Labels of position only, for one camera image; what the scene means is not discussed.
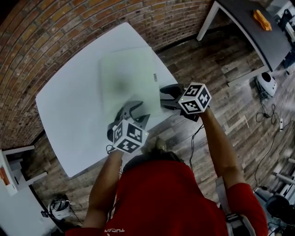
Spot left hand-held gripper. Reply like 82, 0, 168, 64
107, 100, 150, 154

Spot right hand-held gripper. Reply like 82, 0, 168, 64
160, 82, 212, 123

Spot light green paper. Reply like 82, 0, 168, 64
99, 46, 162, 120

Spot person's left forearm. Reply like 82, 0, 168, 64
88, 147, 126, 222

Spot person's right forearm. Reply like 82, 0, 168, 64
199, 107, 245, 189

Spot brown shoe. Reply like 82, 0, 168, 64
155, 137, 167, 150

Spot red shirt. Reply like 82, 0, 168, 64
65, 160, 269, 236

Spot white round appliance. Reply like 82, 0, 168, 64
256, 71, 277, 97

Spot dark table with white legs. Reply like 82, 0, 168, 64
197, 0, 292, 87

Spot orange cloth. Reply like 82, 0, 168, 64
253, 9, 272, 31

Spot gray and white helmet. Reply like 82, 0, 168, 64
47, 194, 72, 221

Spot white shelf unit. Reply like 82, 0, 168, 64
0, 144, 48, 196

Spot black office chair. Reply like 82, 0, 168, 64
275, 8, 295, 43

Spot orange item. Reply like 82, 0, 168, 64
0, 167, 10, 186

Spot black round bin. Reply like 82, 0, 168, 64
266, 195, 291, 223

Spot black floor cable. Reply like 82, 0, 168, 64
254, 96, 289, 183

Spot gray harness strap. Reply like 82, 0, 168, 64
215, 176, 255, 236

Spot white metal frame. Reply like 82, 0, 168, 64
273, 158, 295, 201

